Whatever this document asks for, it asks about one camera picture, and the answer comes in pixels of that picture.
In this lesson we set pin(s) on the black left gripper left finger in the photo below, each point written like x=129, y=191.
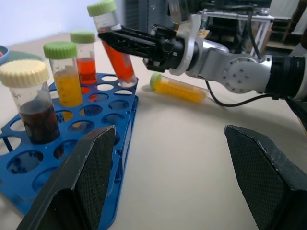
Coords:
x=79, y=182

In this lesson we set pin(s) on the blue bowl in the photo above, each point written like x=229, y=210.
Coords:
x=4, y=58

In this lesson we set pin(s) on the blue test tube rack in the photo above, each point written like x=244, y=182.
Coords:
x=28, y=172

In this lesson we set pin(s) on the yellow liquid tube green cap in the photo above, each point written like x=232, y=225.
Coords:
x=68, y=88
x=180, y=89

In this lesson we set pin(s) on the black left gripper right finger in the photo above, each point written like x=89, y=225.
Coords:
x=271, y=187

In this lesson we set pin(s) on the green mat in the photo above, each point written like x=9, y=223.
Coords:
x=24, y=56

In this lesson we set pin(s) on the aluminium frame table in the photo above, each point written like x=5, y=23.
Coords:
x=261, y=21

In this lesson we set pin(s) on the red liquid tube green cap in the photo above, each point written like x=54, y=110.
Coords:
x=120, y=64
x=86, y=69

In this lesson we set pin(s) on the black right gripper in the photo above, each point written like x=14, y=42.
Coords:
x=169, y=52

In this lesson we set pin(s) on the dark liquid tube cream cap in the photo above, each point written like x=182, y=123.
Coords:
x=38, y=119

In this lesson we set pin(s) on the grey metal cabinet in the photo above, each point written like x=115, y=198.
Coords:
x=144, y=14

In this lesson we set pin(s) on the wooden shelf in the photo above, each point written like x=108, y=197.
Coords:
x=285, y=31

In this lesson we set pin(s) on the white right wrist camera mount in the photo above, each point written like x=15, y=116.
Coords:
x=190, y=36

